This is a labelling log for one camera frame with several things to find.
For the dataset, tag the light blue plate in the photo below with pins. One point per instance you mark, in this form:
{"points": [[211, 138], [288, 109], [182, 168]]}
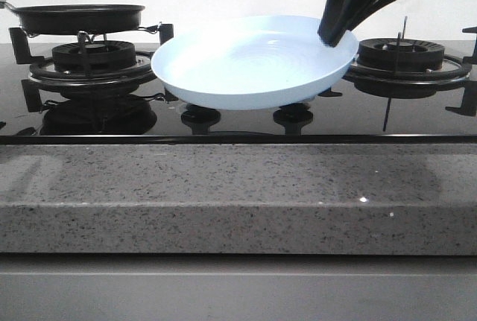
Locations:
{"points": [[254, 62]]}

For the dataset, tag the black frying pan green handle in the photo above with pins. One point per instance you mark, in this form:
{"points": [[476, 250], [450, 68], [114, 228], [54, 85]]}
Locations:
{"points": [[69, 19]]}

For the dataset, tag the right black gas burner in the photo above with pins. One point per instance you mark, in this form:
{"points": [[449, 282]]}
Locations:
{"points": [[410, 54]]}

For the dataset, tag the black gas burner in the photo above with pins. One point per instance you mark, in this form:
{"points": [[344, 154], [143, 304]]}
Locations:
{"points": [[103, 56], [410, 54]]}

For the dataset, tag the silver right stove knob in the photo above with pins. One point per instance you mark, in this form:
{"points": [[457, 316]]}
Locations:
{"points": [[303, 105]]}

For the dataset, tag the left black gas burner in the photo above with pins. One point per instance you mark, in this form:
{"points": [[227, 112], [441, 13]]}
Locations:
{"points": [[103, 56]]}

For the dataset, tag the left black pan support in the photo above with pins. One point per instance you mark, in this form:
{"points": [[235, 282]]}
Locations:
{"points": [[89, 69]]}

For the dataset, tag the black glass cooktop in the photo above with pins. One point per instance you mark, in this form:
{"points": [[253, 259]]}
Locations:
{"points": [[147, 116]]}

